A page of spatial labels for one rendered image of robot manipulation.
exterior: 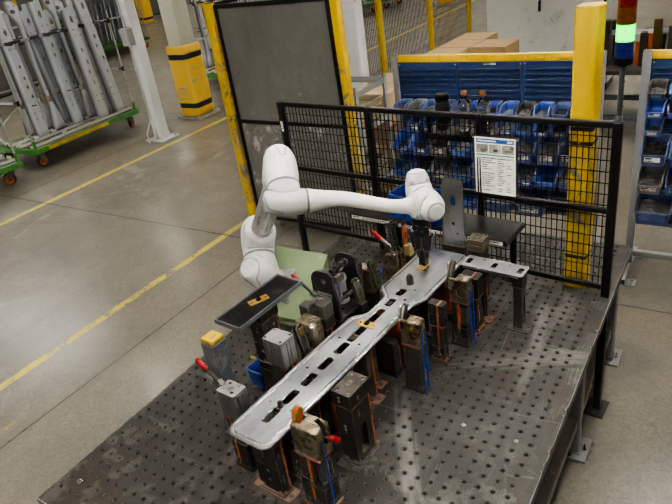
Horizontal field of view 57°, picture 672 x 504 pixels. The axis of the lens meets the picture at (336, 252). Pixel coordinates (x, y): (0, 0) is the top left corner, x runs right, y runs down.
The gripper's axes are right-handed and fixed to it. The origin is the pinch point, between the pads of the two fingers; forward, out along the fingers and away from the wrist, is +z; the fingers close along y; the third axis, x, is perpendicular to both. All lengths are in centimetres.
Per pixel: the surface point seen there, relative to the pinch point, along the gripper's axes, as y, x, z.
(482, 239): 16.2, 25.8, 0.8
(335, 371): 6, -76, 6
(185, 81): -653, 412, 52
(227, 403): -16, -109, 4
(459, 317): 20.5, -7.9, 21.5
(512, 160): 19, 55, -27
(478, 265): 20.2, 12.7, 6.6
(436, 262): 1.8, 7.9, 6.6
